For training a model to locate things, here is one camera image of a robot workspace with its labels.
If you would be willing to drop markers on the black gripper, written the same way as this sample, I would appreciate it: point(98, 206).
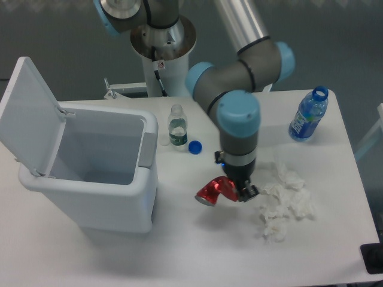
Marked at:
point(239, 168)

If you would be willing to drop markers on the crushed red can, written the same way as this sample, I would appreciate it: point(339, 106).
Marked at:
point(222, 185)

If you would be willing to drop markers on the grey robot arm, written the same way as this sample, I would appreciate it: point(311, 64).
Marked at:
point(225, 94)

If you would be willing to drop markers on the crumpled white tissue paper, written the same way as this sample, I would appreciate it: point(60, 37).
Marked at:
point(285, 197)

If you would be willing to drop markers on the blue bottle cap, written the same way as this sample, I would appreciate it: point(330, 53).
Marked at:
point(195, 147)

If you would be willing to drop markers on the clear plastic bottle green label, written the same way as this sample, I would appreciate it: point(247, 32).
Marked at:
point(177, 128)

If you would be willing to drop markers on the white bottle cap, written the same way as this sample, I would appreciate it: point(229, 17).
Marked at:
point(164, 141)

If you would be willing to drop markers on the blue plastic bottle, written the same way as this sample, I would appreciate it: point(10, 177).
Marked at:
point(310, 112)

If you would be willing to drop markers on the black device at edge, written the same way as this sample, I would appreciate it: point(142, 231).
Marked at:
point(372, 257)

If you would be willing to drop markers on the white trash bin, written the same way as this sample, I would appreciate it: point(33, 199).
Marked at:
point(97, 164)

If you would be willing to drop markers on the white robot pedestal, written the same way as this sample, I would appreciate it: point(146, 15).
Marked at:
point(165, 59)

